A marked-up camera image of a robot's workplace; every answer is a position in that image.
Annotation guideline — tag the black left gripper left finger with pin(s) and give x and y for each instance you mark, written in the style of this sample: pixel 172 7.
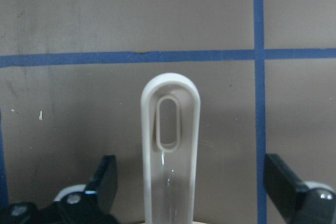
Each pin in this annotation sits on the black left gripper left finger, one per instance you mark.
pixel 86 203

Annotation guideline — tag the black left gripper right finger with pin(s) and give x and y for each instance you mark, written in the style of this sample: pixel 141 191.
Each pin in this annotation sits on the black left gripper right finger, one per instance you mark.
pixel 296 200

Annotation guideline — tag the beige plastic dustpan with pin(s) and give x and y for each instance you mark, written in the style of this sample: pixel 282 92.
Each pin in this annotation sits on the beige plastic dustpan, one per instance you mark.
pixel 169 169

